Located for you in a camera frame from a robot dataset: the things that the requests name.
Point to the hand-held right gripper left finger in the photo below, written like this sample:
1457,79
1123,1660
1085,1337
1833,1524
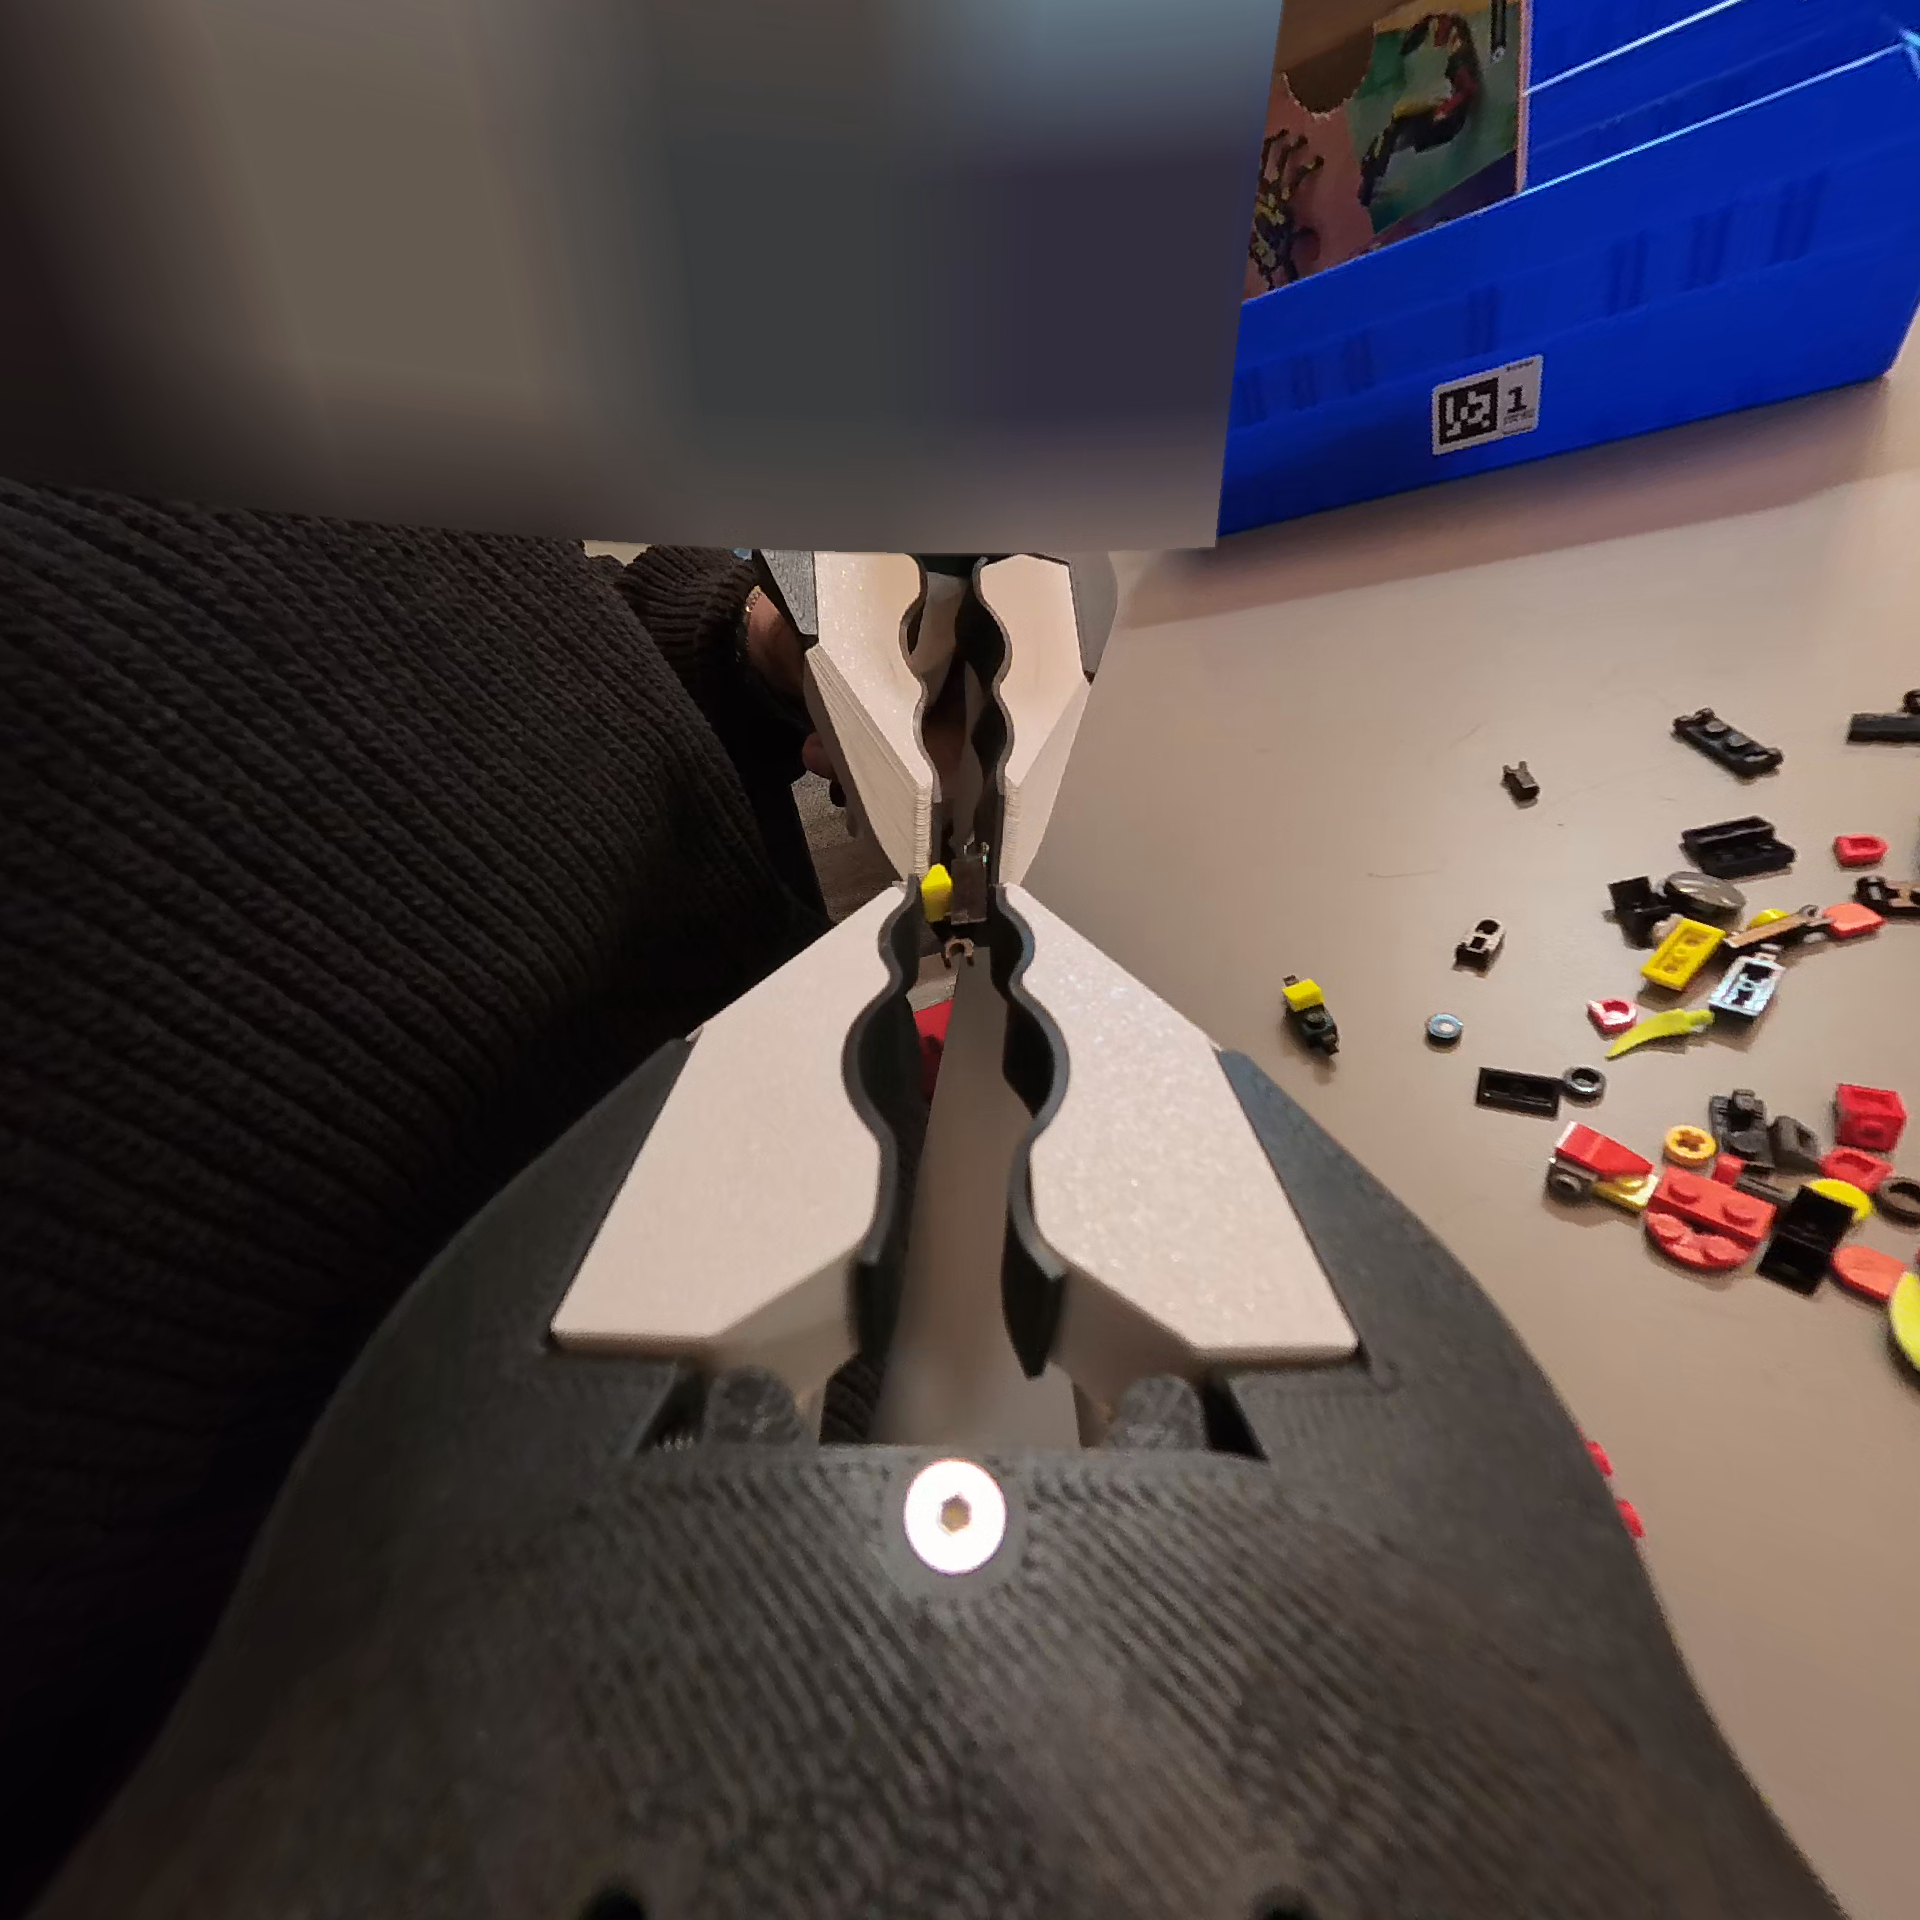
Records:
722,1201

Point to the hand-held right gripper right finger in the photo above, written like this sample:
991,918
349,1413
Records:
1201,1201

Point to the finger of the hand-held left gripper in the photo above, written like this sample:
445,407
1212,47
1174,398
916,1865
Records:
862,704
1051,691

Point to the person's left forearm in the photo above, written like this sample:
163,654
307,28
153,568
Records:
675,616

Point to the scattered loose lego pieces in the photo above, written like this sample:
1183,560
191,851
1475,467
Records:
1703,1208

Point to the printed cardboard lego box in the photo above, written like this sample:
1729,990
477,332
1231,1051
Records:
1395,135

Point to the person's left hand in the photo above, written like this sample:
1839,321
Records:
780,676

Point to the red printed magazine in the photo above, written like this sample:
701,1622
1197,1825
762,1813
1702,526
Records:
931,1037

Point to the blue plastic bin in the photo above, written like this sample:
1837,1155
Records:
1651,301

